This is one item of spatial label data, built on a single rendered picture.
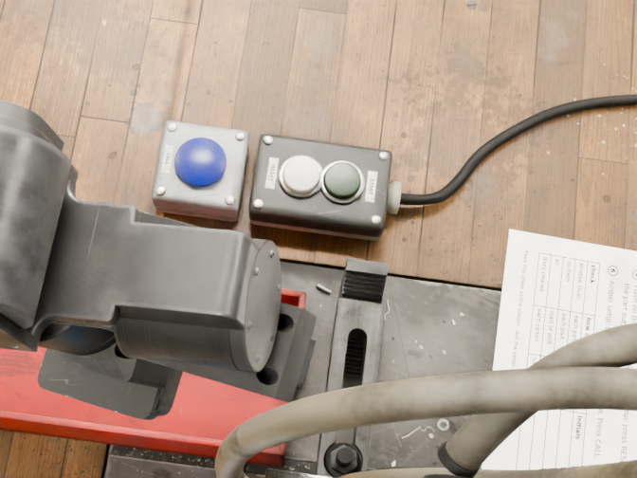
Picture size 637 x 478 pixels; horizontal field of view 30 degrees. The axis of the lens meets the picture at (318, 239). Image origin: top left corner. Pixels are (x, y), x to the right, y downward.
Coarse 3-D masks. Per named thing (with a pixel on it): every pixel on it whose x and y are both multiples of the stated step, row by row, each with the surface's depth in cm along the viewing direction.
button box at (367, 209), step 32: (608, 96) 99; (512, 128) 97; (256, 160) 93; (288, 160) 93; (320, 160) 93; (352, 160) 93; (384, 160) 93; (480, 160) 96; (256, 192) 92; (288, 192) 92; (320, 192) 92; (384, 192) 93; (448, 192) 95; (256, 224) 94; (288, 224) 93; (320, 224) 92; (352, 224) 92; (384, 224) 92
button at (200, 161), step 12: (192, 144) 92; (204, 144) 92; (216, 144) 92; (180, 156) 92; (192, 156) 92; (204, 156) 92; (216, 156) 92; (180, 168) 92; (192, 168) 92; (204, 168) 92; (216, 168) 92; (192, 180) 91; (204, 180) 91; (216, 180) 92
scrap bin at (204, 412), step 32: (0, 352) 90; (32, 352) 90; (0, 384) 89; (32, 384) 89; (192, 384) 89; (224, 384) 90; (0, 416) 83; (32, 416) 83; (64, 416) 88; (96, 416) 88; (128, 416) 88; (160, 416) 89; (192, 416) 89; (224, 416) 89; (160, 448) 87; (192, 448) 85
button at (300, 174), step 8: (296, 160) 92; (304, 160) 92; (312, 160) 92; (288, 168) 92; (296, 168) 92; (304, 168) 92; (312, 168) 92; (288, 176) 92; (296, 176) 92; (304, 176) 92; (312, 176) 92; (288, 184) 92; (296, 184) 92; (304, 184) 92; (312, 184) 92; (296, 192) 92; (304, 192) 92
